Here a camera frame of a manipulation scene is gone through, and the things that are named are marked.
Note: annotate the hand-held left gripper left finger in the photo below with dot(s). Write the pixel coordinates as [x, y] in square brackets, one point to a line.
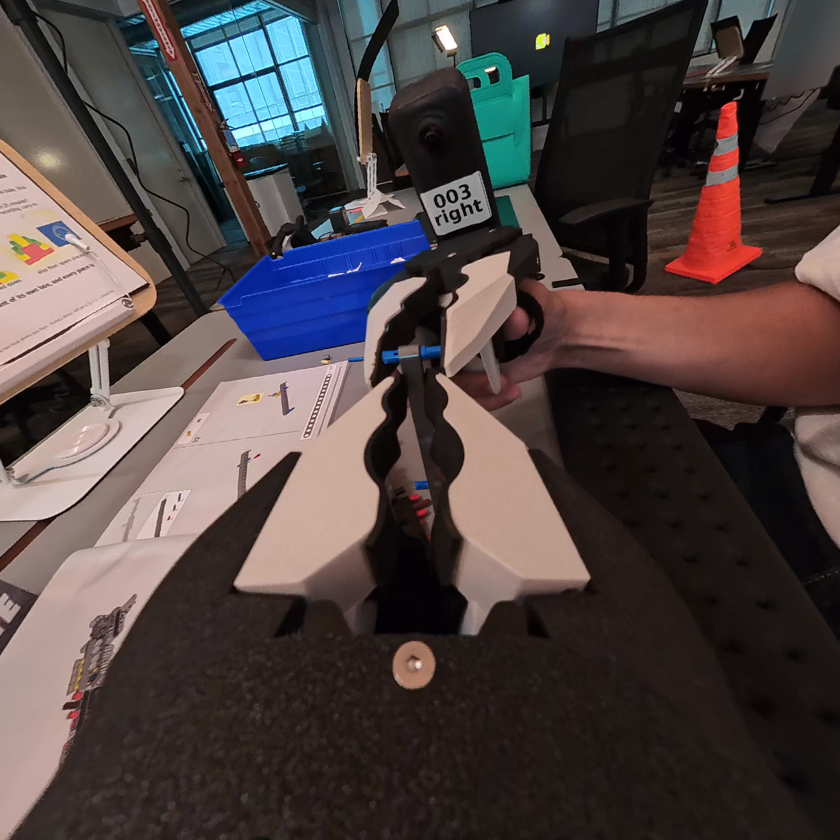
[315, 525]

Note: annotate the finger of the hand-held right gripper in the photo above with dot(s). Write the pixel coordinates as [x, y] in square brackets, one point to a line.
[479, 308]
[384, 321]

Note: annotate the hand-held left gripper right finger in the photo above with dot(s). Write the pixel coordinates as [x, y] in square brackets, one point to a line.
[512, 525]

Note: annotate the grey lego car chassis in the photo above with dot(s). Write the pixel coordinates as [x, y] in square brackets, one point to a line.
[410, 508]

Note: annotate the long dark grey lego beam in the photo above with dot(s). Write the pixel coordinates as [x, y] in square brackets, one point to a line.
[420, 420]

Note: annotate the person's right forearm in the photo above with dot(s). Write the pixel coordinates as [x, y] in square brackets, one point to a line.
[689, 341]

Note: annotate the open lego instruction booklet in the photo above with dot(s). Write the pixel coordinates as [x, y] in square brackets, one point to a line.
[197, 459]

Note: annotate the yellow car lego box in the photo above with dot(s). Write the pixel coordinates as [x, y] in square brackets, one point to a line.
[14, 613]

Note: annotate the person's right hand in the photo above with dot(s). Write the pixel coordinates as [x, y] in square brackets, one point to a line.
[551, 328]

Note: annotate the teal felt bag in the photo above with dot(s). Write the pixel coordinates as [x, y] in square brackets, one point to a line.
[508, 131]

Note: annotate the curved wooden desk lamp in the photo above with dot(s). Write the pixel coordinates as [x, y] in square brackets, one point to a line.
[364, 118]

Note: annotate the blue storage bin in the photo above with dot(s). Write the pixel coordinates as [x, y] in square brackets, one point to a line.
[308, 295]

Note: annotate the small lit lamp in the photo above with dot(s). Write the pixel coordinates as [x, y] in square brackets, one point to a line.
[445, 38]

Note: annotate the black tablet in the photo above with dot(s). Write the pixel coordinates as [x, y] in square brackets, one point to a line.
[505, 210]

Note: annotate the small black box device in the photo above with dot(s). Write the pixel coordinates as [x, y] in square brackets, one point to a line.
[337, 220]

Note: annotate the black curved headset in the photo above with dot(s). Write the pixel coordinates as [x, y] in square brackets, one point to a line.
[289, 236]

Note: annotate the black mesh office chair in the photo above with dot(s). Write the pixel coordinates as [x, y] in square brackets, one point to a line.
[610, 131]

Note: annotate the large paned window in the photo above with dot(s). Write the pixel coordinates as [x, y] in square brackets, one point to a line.
[262, 79]

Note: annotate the orange traffic cone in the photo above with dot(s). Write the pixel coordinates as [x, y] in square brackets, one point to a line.
[718, 216]

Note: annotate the white book stand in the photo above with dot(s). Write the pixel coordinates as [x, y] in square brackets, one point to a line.
[65, 446]

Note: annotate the black tripod pole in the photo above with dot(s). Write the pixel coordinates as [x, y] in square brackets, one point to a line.
[111, 164]

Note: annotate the brick picture instruction sheet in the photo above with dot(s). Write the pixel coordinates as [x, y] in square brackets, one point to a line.
[52, 275]

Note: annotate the dark wall screen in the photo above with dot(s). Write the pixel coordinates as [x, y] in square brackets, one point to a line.
[525, 26]

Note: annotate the wooden post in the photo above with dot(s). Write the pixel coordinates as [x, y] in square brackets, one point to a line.
[210, 131]

